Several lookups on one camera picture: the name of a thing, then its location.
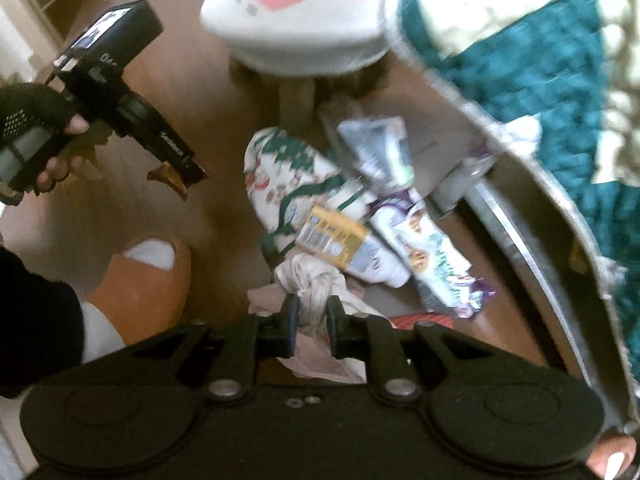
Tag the person's black trouser leg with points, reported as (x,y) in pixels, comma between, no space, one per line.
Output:
(35,320)

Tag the white round stool pink print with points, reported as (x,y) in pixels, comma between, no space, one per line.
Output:
(295,15)

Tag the person's white sock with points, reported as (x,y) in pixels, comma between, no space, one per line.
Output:
(150,254)

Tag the metal bed frame rail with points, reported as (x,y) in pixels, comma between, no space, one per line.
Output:
(520,255)

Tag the orange slipper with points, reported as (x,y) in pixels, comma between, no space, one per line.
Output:
(135,295)
(612,455)

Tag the teal and cream blanket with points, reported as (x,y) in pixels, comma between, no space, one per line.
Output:
(540,55)

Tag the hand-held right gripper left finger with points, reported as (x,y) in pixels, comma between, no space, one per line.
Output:
(292,327)

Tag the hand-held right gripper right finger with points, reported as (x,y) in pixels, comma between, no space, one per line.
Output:
(334,332)

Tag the red flat wrapper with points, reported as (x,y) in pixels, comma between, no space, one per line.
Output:
(420,321)

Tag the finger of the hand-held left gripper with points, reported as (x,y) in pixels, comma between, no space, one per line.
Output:
(189,172)

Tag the grey blue paper packet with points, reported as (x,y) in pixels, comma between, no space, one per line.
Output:
(380,147)

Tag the clear plastic wrapper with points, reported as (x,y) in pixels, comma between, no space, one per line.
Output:
(460,180)

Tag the person's left hand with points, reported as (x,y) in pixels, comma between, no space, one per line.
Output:
(35,107)

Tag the yellow carton box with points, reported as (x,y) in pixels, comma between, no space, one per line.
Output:
(332,232)

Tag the brown wrapper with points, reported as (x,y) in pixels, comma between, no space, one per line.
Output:
(167,177)

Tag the white knotted plastic bag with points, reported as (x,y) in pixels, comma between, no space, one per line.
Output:
(312,280)

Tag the white crumpled paper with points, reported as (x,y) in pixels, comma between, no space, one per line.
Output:
(520,132)

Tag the purple snack packet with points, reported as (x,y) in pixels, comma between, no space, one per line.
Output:
(430,260)

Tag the white and blue packet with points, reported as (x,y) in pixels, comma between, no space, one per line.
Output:
(377,262)

